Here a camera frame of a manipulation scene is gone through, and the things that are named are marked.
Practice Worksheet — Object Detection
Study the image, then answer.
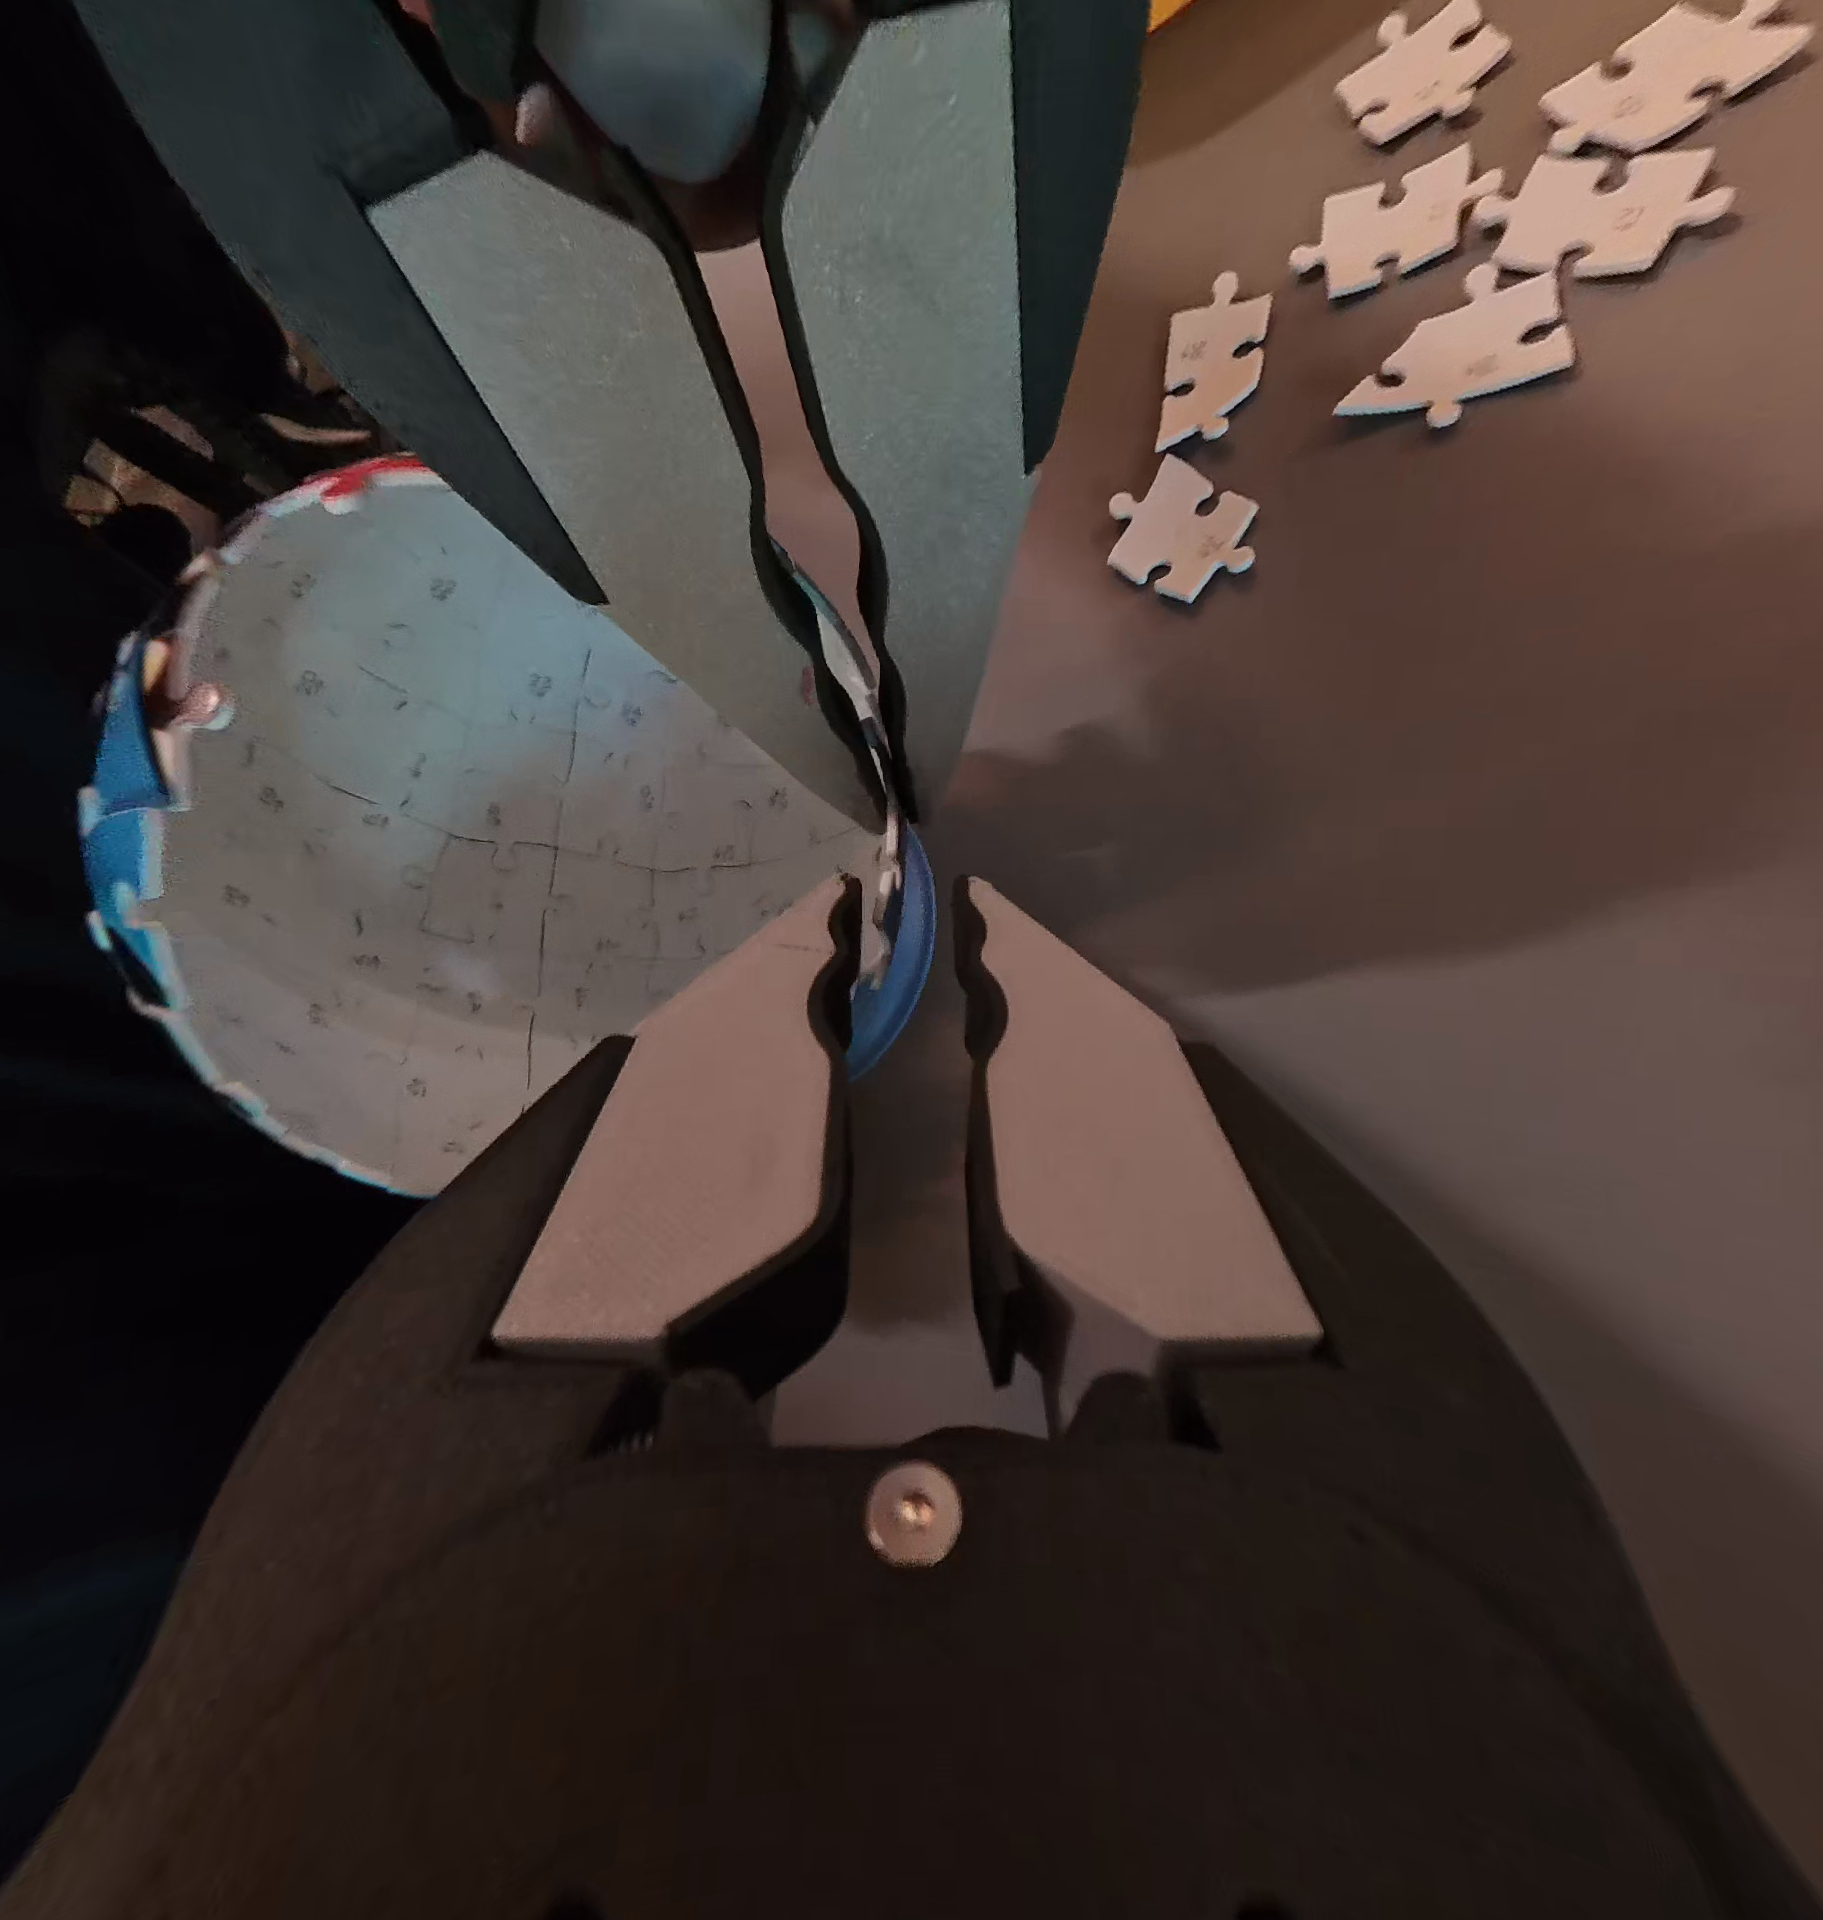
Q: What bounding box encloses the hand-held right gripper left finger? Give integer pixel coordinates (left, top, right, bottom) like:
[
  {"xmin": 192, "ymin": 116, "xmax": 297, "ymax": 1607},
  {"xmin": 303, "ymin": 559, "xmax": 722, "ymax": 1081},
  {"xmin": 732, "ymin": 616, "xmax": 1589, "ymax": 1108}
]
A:
[{"xmin": 489, "ymin": 875, "xmax": 869, "ymax": 1408}]

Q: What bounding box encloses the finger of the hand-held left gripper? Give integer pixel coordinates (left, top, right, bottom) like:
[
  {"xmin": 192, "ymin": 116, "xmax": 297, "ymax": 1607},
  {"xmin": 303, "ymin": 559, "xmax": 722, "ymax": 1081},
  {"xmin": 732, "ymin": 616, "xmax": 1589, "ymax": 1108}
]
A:
[
  {"xmin": 361, "ymin": 148, "xmax": 919, "ymax": 830},
  {"xmin": 762, "ymin": 0, "xmax": 1025, "ymax": 823}
]

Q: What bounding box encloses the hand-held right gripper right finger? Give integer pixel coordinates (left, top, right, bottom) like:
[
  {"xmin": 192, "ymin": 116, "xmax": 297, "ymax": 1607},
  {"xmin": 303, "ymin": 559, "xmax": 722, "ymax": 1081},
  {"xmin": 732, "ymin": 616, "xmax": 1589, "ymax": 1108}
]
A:
[{"xmin": 951, "ymin": 875, "xmax": 1326, "ymax": 1399}]

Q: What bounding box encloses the white puzzle pieces group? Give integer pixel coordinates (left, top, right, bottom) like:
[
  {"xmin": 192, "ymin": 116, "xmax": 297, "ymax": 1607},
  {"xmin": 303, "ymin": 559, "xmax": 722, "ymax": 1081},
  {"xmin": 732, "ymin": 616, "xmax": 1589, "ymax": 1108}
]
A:
[{"xmin": 1107, "ymin": 0, "xmax": 1820, "ymax": 609}]

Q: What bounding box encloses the half-built blue puzzle ball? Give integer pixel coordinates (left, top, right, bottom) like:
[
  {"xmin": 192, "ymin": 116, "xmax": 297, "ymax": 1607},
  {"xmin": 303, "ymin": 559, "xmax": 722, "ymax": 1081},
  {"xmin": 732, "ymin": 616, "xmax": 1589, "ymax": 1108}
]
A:
[{"xmin": 78, "ymin": 457, "xmax": 941, "ymax": 1203}]

